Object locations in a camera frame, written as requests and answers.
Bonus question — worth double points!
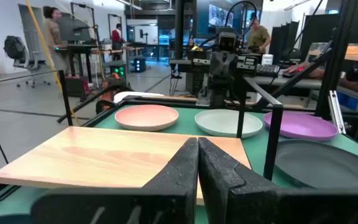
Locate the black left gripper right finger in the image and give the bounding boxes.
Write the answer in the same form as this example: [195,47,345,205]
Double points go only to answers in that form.
[198,137,358,224]

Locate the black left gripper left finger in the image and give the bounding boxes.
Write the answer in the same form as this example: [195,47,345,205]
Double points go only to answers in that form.
[30,137,200,224]

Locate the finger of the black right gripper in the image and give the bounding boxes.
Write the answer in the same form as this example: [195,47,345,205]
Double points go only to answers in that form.
[211,51,225,77]
[224,51,238,77]

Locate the pale green plate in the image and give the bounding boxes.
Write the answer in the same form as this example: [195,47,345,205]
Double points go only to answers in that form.
[194,108,264,139]

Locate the pink plate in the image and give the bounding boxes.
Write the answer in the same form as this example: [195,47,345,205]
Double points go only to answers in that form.
[114,104,180,132]

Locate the purple plate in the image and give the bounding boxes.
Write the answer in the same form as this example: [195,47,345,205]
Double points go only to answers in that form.
[263,111,339,142]

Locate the dark grey plate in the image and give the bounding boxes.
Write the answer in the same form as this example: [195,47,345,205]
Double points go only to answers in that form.
[273,139,358,190]

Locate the person's forearm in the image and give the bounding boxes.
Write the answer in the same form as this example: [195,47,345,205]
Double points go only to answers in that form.
[308,67,358,98]

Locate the wooden shelf board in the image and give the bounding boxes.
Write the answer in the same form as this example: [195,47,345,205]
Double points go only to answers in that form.
[0,126,252,206]

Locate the white container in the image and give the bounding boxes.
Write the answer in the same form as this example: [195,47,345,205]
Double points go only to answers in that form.
[261,53,275,66]

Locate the black keyboard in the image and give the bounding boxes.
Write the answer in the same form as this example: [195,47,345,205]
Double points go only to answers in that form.
[255,63,281,78]

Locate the person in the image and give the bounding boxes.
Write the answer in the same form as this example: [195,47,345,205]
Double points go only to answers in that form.
[42,5,71,75]
[111,23,124,62]
[246,15,272,54]

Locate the black folding partition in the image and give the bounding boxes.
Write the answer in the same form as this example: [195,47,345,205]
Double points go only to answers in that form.
[268,21,300,60]

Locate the grey desk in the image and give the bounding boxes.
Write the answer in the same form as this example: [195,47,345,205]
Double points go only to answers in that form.
[249,74,358,108]

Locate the person's hand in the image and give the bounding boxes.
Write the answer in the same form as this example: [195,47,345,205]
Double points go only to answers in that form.
[283,62,312,78]

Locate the black box with green lights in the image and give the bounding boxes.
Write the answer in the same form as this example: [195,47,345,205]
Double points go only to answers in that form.
[108,60,127,82]

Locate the orange black equipment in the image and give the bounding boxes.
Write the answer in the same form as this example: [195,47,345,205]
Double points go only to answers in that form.
[95,77,134,114]

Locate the black partition panel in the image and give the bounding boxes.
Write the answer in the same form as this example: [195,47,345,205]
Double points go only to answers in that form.
[300,14,340,60]

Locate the black standing desk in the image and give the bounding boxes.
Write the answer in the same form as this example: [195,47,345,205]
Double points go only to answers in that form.
[53,43,101,84]

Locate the silver aluminium extrusion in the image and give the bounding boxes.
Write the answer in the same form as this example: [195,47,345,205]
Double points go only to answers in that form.
[327,90,347,135]

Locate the red black case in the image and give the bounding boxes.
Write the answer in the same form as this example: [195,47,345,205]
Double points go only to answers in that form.
[63,75,90,98]

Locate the computer monitor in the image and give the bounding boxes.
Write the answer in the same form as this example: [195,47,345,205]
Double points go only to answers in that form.
[57,14,93,43]

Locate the blue storage bins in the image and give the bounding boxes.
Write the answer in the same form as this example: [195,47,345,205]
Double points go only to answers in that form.
[336,91,358,113]

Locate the grey office chair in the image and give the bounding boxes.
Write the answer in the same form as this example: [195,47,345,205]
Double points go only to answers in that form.
[12,39,52,88]

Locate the black backpack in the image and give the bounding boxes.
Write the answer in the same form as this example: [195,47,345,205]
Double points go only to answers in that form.
[3,35,27,60]

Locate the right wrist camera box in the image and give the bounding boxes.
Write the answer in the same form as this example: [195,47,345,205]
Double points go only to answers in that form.
[217,30,238,52]

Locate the wall video screen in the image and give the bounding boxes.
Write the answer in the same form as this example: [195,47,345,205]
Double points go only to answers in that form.
[208,3,235,28]

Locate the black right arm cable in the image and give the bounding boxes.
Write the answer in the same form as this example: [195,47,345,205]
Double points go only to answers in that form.
[224,0,259,40]

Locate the black metal shelf frame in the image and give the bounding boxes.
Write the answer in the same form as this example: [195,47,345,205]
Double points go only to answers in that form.
[0,70,284,203]

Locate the yellow cable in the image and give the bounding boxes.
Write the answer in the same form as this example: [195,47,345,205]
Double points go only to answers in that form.
[24,0,80,125]

